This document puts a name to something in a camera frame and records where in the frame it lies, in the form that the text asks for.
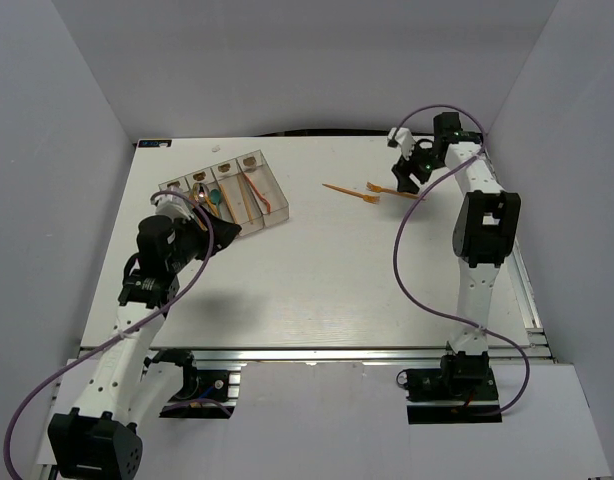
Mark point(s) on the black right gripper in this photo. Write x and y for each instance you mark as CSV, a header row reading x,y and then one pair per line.
x,y
402,170

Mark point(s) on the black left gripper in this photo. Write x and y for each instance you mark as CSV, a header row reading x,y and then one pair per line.
x,y
223,234

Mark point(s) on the orange plastic chopstick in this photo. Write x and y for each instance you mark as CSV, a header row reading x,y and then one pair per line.
x,y
244,199
227,202

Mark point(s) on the orange plastic spoon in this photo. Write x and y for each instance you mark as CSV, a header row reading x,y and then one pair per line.
x,y
210,204

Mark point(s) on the orange plastic fork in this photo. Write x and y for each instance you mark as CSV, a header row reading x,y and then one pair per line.
x,y
379,189
258,194
372,199

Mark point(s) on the teal plastic spoon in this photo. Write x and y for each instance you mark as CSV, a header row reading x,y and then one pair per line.
x,y
216,198

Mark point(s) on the silver metal spoon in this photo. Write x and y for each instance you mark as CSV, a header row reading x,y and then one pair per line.
x,y
199,194

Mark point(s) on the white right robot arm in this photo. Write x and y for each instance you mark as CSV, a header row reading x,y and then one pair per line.
x,y
485,229

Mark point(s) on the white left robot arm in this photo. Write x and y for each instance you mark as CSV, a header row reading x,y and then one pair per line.
x,y
99,437

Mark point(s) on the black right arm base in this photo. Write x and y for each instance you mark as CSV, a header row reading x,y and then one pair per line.
x,y
429,401

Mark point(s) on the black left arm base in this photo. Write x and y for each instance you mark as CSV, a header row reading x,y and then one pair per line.
x,y
210,390

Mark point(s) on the clear four-compartment organizer tray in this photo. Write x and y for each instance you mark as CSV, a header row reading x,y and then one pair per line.
x,y
255,165

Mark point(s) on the blue label sticker left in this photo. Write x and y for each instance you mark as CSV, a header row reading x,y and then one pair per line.
x,y
154,143

